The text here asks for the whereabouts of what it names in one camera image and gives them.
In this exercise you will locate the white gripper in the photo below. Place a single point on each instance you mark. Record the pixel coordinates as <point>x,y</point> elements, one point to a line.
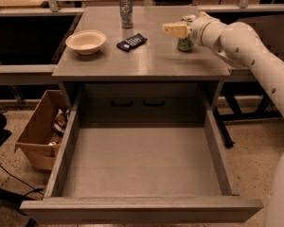
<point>198,30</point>

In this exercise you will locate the green soda can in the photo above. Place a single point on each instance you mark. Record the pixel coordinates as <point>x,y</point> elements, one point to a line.
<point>185,45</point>

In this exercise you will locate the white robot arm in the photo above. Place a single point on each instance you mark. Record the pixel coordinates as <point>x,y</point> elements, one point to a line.
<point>239,43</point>

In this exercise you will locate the silver tall can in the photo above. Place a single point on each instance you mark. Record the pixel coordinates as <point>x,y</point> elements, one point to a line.
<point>126,13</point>

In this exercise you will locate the grey cabinet with top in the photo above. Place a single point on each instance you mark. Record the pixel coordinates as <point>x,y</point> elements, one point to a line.
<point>189,82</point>

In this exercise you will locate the open grey top drawer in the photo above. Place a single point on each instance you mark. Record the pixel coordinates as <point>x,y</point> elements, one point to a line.
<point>120,175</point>

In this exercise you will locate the dark blue snack packet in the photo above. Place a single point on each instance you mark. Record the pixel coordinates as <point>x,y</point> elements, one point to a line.
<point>132,42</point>

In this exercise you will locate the white paper bowl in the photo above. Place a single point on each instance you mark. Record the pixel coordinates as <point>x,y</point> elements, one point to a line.
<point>86,42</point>

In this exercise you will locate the cardboard box with trash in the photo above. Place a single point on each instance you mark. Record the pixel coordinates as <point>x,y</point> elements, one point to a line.
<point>39,141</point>

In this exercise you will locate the black drawer handle right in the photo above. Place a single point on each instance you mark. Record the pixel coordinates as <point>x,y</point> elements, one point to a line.
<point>153,101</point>

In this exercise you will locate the black drawer handle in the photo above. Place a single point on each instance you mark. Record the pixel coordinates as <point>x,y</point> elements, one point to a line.
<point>121,102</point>
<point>153,101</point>

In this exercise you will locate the black drawer handle left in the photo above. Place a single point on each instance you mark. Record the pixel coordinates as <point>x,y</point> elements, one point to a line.
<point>121,102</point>

